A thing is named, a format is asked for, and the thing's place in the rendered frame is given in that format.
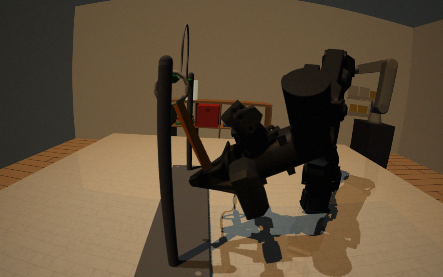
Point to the orange handle with grey loop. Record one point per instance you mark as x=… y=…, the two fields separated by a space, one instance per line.
x=187 y=123

